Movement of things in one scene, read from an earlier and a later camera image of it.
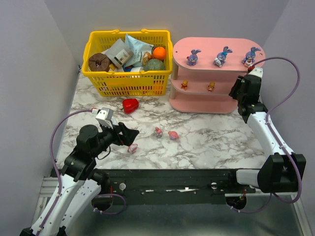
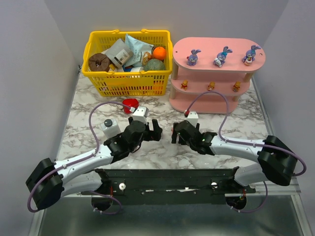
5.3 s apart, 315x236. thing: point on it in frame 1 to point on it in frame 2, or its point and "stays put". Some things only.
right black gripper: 239,86 to 180,134
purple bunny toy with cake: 250,56 stays put
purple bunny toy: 192,59 stays put
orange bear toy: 184,84 stays put
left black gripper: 120,135 to 149,131
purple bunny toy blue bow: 221,57 stays put
